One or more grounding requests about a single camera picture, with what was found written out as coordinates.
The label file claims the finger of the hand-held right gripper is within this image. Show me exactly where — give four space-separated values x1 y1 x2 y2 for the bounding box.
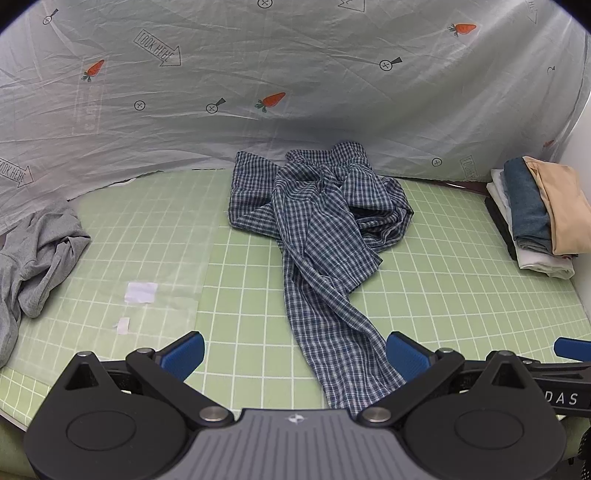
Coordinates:
524 337 591 373

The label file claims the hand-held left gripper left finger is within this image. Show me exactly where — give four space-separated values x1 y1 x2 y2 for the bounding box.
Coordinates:
62 331 232 428

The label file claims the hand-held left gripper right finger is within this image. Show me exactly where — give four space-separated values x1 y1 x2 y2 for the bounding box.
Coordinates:
359 331 537 428

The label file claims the blue plaid shirt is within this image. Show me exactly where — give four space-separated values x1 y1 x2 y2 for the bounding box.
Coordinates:
228 141 415 418

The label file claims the stack of folded clothes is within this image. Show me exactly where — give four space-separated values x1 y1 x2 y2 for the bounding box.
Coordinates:
486 168 576 280

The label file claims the large white tape patch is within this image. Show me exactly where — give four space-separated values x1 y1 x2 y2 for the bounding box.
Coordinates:
124 282 159 305

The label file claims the green grid mat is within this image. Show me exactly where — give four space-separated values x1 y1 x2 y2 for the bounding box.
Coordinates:
0 167 591 432

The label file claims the folded beige garment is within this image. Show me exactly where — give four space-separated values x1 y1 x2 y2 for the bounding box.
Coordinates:
523 156 591 257

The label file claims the folded black garment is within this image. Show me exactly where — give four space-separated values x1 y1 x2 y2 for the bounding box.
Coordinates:
483 196 519 262

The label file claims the folded blue garment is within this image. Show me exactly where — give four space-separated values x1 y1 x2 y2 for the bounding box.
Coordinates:
503 158 555 254

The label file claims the grey knit garment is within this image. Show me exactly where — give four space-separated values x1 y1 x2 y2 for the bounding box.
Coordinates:
0 199 92 368

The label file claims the grey printed bed sheet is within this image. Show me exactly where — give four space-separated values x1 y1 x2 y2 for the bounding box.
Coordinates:
0 0 591 236

